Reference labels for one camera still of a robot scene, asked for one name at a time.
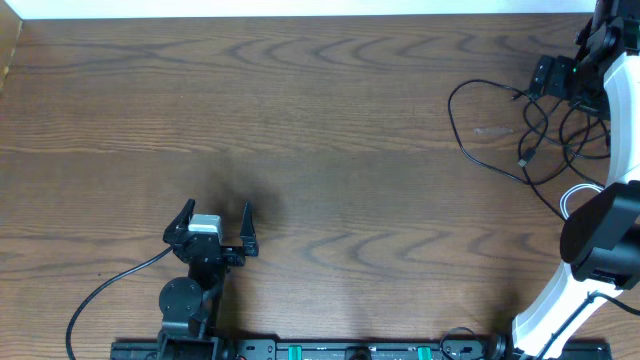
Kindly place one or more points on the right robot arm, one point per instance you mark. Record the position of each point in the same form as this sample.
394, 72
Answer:
599, 243

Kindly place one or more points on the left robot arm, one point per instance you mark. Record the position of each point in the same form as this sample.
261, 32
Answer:
190, 304

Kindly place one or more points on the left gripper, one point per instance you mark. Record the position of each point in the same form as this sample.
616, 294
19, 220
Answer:
249, 246

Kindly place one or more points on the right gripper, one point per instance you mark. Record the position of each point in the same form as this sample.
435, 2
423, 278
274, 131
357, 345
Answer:
556, 84

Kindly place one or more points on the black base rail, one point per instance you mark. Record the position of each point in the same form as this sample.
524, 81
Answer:
360, 350

